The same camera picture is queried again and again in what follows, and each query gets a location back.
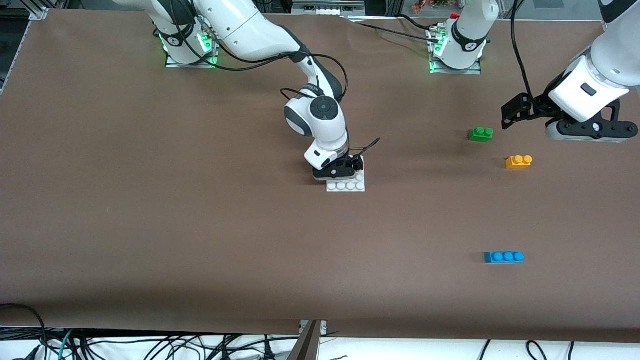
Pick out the dark grey metal post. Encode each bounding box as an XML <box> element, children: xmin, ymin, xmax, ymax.
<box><xmin>286</xmin><ymin>320</ymin><xmax>322</xmax><ymax>360</ymax></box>

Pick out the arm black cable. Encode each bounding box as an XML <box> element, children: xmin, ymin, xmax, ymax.
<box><xmin>511</xmin><ymin>0</ymin><xmax>534</xmax><ymax>97</ymax></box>
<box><xmin>170</xmin><ymin>0</ymin><xmax>382</xmax><ymax>161</ymax></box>

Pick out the white power strip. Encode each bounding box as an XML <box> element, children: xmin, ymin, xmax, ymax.
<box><xmin>291</xmin><ymin>0</ymin><xmax>367</xmax><ymax>17</ymax></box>

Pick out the black table cable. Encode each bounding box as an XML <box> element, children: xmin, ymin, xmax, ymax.
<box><xmin>356</xmin><ymin>22</ymin><xmax>441</xmax><ymax>39</ymax></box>

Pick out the white studded base plate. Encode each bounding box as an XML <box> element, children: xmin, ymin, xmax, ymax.
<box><xmin>326</xmin><ymin>156</ymin><xmax>366</xmax><ymax>193</ymax></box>

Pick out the brown table cloth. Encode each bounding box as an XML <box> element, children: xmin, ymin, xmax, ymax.
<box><xmin>0</xmin><ymin>9</ymin><xmax>640</xmax><ymax>345</ymax></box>

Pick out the black floor cable tangle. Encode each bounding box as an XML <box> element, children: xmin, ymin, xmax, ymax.
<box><xmin>75</xmin><ymin>332</ymin><xmax>301</xmax><ymax>360</ymax></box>

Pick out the teal floor cable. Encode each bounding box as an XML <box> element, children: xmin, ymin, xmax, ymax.
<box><xmin>56</xmin><ymin>329</ymin><xmax>76</xmax><ymax>360</ymax></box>

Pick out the yellow two-stud block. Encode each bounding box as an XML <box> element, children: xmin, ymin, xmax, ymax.
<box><xmin>505</xmin><ymin>155</ymin><xmax>534</xmax><ymax>171</ymax></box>

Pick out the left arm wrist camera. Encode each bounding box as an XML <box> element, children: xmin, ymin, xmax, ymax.
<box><xmin>545</xmin><ymin>97</ymin><xmax>640</xmax><ymax>144</ymax></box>

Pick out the silver metal bracket plate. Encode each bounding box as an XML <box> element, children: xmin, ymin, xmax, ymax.
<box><xmin>298</xmin><ymin>320</ymin><xmax>328</xmax><ymax>336</ymax></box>

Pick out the orange clutter item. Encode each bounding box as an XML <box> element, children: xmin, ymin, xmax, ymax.
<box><xmin>412</xmin><ymin>0</ymin><xmax>451</xmax><ymax>13</ymax></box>

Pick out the black looped floor cable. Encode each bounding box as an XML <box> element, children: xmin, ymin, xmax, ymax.
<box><xmin>0</xmin><ymin>303</ymin><xmax>48</xmax><ymax>360</ymax></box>

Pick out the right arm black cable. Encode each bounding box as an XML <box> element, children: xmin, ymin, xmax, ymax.
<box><xmin>170</xmin><ymin>0</ymin><xmax>382</xmax><ymax>161</ymax></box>

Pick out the blue three-stud block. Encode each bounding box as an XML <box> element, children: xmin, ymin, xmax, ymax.
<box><xmin>483</xmin><ymin>251</ymin><xmax>525</xmax><ymax>264</ymax></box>

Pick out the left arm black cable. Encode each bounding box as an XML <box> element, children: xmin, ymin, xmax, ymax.
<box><xmin>511</xmin><ymin>0</ymin><xmax>534</xmax><ymax>97</ymax></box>

